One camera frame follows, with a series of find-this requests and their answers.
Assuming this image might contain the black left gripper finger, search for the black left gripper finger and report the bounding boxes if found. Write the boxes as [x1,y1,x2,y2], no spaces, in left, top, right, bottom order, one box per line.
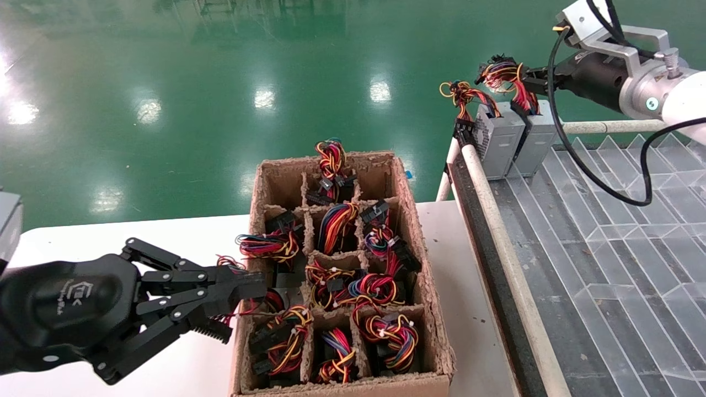
[91,289,242,385]
[121,237,269,304]

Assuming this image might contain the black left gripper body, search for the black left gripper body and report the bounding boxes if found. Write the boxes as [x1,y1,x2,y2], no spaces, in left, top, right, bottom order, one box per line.
[0,255,161,374]

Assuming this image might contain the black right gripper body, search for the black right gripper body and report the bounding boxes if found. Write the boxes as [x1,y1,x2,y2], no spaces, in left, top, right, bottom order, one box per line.
[554,52,635,111]

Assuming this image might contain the silver power supply coloured wires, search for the silver power supply coloured wires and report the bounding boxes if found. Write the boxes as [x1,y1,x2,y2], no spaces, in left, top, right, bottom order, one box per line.
[353,309,420,374]
[316,327,357,385]
[316,201,360,255]
[347,272,407,308]
[306,140,359,206]
[440,80,525,180]
[214,255,288,326]
[248,305,314,378]
[477,54,563,177]
[305,261,362,310]
[236,211,303,264]
[360,200,424,273]

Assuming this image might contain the brown cardboard divider box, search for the brown cardboard divider box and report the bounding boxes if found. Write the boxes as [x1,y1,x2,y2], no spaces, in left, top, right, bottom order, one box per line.
[231,152,457,397]

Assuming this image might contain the clear acrylic divider tray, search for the clear acrylic divider tray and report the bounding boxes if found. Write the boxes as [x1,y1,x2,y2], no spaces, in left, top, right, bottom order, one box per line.
[488,132,706,397]

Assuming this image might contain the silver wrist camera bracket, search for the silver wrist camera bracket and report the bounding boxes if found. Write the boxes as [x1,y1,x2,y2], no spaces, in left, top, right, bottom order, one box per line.
[556,0,684,78]

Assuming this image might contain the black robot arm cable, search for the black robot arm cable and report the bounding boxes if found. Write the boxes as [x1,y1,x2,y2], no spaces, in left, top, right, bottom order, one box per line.
[548,25,706,207]

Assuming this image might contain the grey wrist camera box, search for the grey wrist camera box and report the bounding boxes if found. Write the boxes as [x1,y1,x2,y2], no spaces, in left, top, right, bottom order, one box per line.
[0,190,23,266]

